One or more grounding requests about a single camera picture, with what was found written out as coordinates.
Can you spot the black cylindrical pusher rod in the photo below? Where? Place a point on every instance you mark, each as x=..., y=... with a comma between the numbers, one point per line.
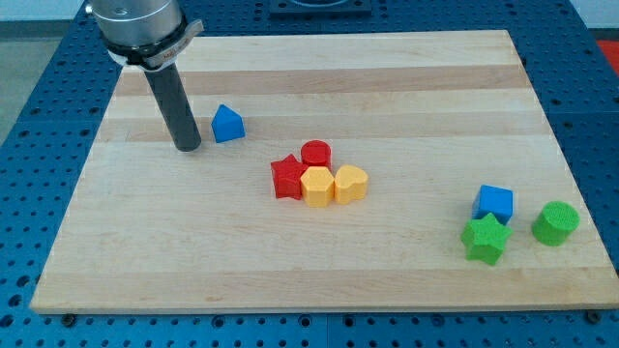
x=168, y=90

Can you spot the blue triangle block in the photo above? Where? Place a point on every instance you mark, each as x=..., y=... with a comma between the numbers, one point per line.
x=227, y=124

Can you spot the yellow heart block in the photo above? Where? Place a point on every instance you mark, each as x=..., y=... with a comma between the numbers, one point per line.
x=351, y=183

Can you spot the black mounting plate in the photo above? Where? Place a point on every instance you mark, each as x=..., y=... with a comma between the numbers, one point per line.
x=281, y=8

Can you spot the red star block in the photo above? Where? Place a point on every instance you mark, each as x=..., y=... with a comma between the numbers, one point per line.
x=286, y=175

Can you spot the red cylinder block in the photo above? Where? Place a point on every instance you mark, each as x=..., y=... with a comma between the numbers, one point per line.
x=316, y=153

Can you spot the yellow hexagon block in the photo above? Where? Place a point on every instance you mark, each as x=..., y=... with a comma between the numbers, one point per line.
x=318, y=186

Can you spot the wooden board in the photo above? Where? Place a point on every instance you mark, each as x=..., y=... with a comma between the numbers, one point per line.
x=430, y=116

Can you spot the blue cube block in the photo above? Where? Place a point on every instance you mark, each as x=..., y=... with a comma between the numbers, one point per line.
x=493, y=200

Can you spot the green star block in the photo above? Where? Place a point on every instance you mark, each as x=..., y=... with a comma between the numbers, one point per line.
x=485, y=239

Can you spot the green cylinder block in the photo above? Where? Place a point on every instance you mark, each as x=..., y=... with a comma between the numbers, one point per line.
x=555, y=223

